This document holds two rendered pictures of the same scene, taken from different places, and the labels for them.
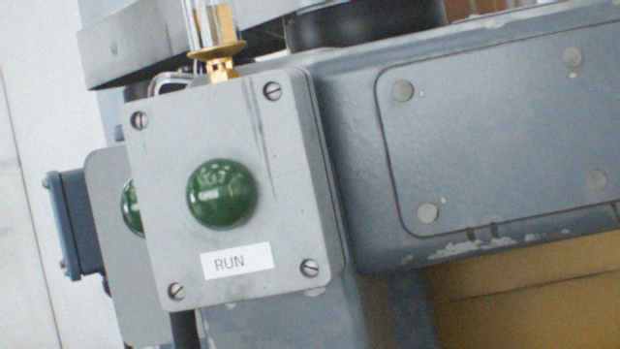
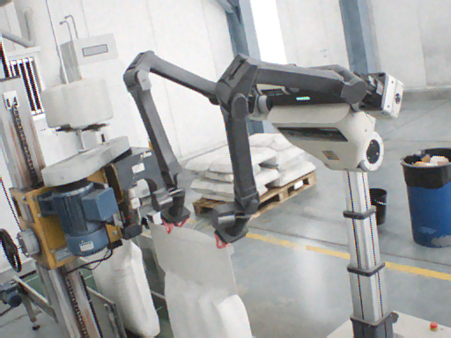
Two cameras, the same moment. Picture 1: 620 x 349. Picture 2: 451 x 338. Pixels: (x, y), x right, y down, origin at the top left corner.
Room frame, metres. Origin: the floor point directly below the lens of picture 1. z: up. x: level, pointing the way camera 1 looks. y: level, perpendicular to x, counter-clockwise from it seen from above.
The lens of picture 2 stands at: (2.02, 1.51, 1.69)
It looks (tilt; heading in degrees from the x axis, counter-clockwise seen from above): 14 degrees down; 218
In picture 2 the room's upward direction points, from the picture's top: 12 degrees counter-clockwise
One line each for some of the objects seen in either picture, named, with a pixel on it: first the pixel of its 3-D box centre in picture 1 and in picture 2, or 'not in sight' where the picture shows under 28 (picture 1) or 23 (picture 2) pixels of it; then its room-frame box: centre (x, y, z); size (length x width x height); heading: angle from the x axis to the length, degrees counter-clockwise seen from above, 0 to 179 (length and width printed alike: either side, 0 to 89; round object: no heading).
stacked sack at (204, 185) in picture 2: not in sight; (221, 178); (-1.96, -1.69, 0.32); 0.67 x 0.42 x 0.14; 171
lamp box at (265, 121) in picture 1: (236, 188); not in sight; (0.54, 0.03, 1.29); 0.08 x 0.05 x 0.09; 77
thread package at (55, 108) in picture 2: not in sight; (60, 105); (0.87, -0.16, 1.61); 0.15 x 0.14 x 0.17; 77
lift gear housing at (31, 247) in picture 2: not in sight; (27, 243); (1.18, -0.18, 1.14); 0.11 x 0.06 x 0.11; 77
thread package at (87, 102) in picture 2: not in sight; (87, 102); (0.93, 0.10, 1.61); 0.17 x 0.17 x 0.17
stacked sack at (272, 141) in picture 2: not in sight; (266, 142); (-2.53, -1.40, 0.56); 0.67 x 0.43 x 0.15; 77
